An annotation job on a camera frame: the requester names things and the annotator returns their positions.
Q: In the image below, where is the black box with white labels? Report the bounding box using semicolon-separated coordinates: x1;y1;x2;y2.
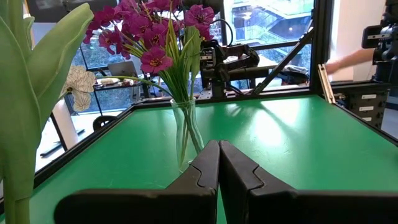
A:
337;90;391;130

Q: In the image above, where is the pink tulip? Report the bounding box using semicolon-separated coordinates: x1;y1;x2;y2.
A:
0;0;95;224

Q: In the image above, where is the purple flower bunch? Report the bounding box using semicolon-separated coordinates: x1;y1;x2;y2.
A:
136;0;216;169
83;0;187;169

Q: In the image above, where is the black side table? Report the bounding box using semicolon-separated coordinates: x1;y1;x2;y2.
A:
93;77;150;100

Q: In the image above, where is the green table mat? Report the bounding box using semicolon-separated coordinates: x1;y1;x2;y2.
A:
0;95;398;224

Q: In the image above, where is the silver frame bracket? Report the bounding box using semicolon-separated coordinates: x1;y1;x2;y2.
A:
317;63;336;105

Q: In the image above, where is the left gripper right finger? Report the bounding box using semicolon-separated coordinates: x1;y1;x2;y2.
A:
220;139;398;224

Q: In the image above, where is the person's right forearm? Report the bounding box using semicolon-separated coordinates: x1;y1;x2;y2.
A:
338;48;376;71

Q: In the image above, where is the clear glass vase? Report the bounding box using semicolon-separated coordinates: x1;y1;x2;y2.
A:
170;96;206;174

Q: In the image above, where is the white flower bunch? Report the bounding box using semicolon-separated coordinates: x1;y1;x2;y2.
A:
60;65;96;113

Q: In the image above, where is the person's right hand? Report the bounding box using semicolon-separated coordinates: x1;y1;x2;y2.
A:
325;60;341;75

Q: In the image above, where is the person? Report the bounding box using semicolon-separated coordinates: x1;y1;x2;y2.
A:
276;64;312;85

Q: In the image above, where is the black aluminium table frame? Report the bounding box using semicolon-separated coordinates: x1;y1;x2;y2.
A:
0;0;398;215

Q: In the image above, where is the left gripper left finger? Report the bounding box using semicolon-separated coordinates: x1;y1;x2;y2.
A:
53;139;221;224

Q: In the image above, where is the silver laptop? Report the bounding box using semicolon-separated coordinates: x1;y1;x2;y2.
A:
107;60;139;78

